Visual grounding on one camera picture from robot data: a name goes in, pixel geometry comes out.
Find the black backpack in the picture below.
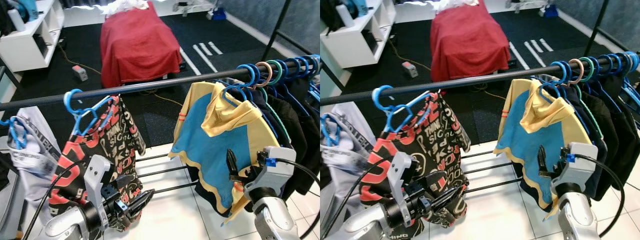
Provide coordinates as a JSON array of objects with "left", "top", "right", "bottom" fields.
[
  {"left": 0, "top": 0, "right": 16, "bottom": 36},
  {"left": 320, "top": 0, "right": 342, "bottom": 36}
]

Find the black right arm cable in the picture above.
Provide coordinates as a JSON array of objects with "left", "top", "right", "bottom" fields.
[
  {"left": 270, "top": 157, "right": 321, "bottom": 240},
  {"left": 569, "top": 154, "right": 627, "bottom": 238}
]

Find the white bottle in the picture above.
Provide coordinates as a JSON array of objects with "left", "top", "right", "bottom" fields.
[
  {"left": 7, "top": 7, "right": 26, "bottom": 32},
  {"left": 335, "top": 4, "right": 356, "bottom": 29}
]

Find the teal object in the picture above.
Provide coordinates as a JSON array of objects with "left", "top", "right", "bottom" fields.
[
  {"left": 17, "top": 0, "right": 39, "bottom": 19},
  {"left": 346, "top": 0, "right": 372, "bottom": 19}
]

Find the dark navy garment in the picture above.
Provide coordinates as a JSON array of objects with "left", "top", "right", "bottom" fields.
[
  {"left": 247, "top": 86, "right": 283, "bottom": 151},
  {"left": 565, "top": 82, "right": 608, "bottom": 166}
]

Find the black red printed shirt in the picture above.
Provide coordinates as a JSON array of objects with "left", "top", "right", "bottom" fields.
[
  {"left": 367, "top": 92, "right": 471, "bottom": 228},
  {"left": 47, "top": 95, "right": 147, "bottom": 233}
]

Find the beige plastic hanger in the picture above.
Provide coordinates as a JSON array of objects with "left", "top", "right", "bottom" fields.
[
  {"left": 569, "top": 58, "right": 585, "bottom": 86},
  {"left": 256, "top": 61, "right": 274, "bottom": 89}
]

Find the light grey garment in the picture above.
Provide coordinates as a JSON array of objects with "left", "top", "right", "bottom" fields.
[
  {"left": 0, "top": 106, "right": 63, "bottom": 240},
  {"left": 320, "top": 102, "right": 381, "bottom": 226}
]

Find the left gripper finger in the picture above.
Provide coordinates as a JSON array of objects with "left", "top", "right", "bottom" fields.
[
  {"left": 130, "top": 188, "right": 156, "bottom": 206},
  {"left": 430, "top": 199, "right": 458, "bottom": 213},
  {"left": 431, "top": 187, "right": 464, "bottom": 204},
  {"left": 127, "top": 201, "right": 150, "bottom": 220}
]

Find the yellow and blue shirt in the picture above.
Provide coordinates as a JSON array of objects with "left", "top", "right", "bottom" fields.
[
  {"left": 168, "top": 81, "right": 281, "bottom": 223},
  {"left": 492, "top": 80, "right": 608, "bottom": 221}
]

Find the white shelf unit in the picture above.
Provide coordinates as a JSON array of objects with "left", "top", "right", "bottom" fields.
[
  {"left": 0, "top": 0, "right": 66, "bottom": 73},
  {"left": 320, "top": 0, "right": 397, "bottom": 70}
]

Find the green plastic hanger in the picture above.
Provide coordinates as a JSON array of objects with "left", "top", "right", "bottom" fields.
[
  {"left": 265, "top": 59, "right": 293, "bottom": 146},
  {"left": 578, "top": 56, "right": 604, "bottom": 139}
]

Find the white crumpled cloth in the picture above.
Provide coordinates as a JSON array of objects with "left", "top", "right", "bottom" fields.
[
  {"left": 434, "top": 0, "right": 481, "bottom": 13},
  {"left": 102, "top": 0, "right": 151, "bottom": 15}
]

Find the black metal clothes rack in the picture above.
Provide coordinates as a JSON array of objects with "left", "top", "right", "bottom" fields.
[
  {"left": 320, "top": 0, "right": 640, "bottom": 193},
  {"left": 0, "top": 0, "right": 321, "bottom": 196}
]

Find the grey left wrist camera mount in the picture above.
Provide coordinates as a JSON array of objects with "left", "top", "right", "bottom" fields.
[
  {"left": 391, "top": 151, "right": 419, "bottom": 213},
  {"left": 83, "top": 155, "right": 113, "bottom": 230}
]

